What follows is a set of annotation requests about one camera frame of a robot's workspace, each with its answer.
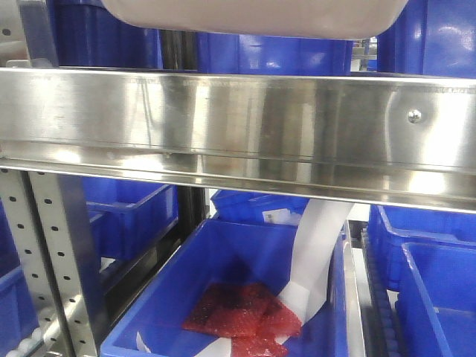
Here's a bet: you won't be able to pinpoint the red bubble wrap bag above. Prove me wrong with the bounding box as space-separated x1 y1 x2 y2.
181 283 301 338
231 335 289 357

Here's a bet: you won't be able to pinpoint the blue bin top middle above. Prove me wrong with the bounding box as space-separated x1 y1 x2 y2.
197 33 353 76

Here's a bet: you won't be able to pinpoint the stainless steel shelf beam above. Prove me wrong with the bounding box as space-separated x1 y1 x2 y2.
1 68 475 212

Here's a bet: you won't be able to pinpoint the red bubble wrap bag lower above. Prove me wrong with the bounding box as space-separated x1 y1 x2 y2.
231 335 289 357

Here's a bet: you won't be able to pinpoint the blue bin top left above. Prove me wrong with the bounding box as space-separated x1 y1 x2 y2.
48 1 163 69

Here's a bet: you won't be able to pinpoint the blue bin top right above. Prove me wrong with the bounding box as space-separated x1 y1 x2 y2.
377 0 475 79

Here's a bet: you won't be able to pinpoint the blue bin rear middle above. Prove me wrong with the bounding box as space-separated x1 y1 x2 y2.
211 190 309 226

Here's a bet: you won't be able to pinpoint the blue bin lower left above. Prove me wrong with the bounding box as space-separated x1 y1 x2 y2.
82 177 179 260

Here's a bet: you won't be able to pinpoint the blue bin with red bags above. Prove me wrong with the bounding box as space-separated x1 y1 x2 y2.
100 218 350 357

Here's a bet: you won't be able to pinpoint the perforated steel upright post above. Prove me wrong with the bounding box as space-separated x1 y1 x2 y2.
1 168 109 356

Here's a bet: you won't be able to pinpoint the blue bin lower right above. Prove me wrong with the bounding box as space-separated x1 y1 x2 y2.
367 205 475 356

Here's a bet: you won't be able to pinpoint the pale pink storage bin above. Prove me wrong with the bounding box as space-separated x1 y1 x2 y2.
103 0 407 40

